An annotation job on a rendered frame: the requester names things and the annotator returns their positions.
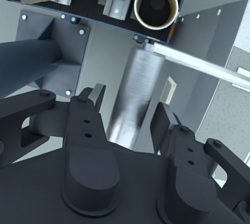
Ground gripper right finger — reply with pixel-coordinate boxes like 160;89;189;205
150;103;250;209

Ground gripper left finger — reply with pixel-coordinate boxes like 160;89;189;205
0;83;108;149

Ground white pleated filter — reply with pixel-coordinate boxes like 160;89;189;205
160;75;179;105

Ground blue cart tray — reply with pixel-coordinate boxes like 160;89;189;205
5;0;193;46

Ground silver metal cylinder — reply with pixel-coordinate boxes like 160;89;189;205
107;45;166;150

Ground grey sheet metal plate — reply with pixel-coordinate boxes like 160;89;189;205
176;0;249;77

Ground white paper cup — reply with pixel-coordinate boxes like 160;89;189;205
133;0;179;31

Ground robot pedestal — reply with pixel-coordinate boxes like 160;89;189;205
0;9;91;100

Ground silver metal rail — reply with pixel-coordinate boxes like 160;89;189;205
153;41;250;91

